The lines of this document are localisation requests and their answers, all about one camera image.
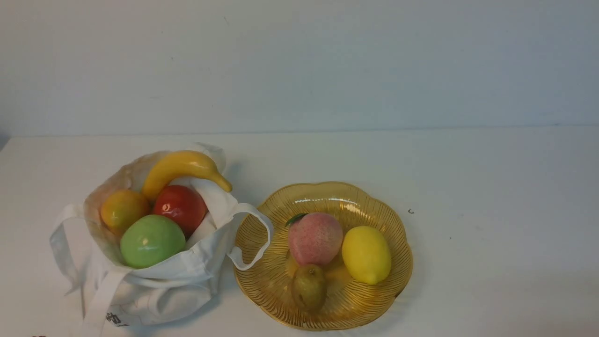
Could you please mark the amber glass fruit plate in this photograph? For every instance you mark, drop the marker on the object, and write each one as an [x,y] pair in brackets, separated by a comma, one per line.
[350,304]

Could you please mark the orange yellow mango fruit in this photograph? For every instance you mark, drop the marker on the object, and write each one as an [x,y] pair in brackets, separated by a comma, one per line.
[123,208]

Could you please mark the white cloth tote bag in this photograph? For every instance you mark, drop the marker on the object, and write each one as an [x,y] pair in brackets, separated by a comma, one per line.
[89,257]

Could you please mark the pink peach with leaf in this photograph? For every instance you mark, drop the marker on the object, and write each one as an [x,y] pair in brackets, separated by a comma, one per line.
[314,238]

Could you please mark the yellow lemon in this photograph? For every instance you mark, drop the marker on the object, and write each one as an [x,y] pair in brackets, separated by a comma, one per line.
[366,255]

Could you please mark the small green pear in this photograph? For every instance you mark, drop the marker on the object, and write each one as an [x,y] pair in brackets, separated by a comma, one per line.
[309,288]

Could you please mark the red apple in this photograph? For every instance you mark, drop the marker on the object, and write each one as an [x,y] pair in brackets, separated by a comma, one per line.
[183,205]

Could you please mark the yellow banana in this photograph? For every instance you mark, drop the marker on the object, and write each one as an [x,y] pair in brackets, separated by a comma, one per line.
[182,164]

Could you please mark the green apple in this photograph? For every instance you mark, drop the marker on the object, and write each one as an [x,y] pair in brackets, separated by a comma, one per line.
[151,240]

